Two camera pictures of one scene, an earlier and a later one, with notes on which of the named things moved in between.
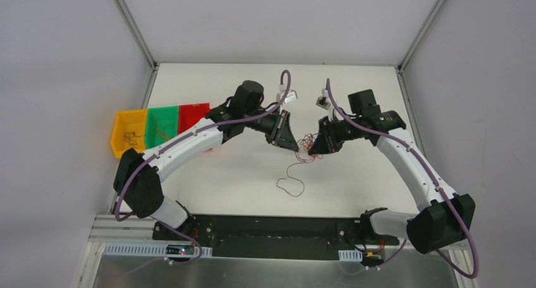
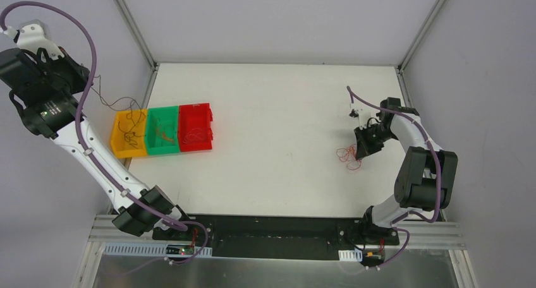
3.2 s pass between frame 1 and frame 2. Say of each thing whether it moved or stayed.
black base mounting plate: stayed
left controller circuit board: stayed
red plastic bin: stayed
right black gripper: moved
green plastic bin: stayed
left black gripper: moved
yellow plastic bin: stayed
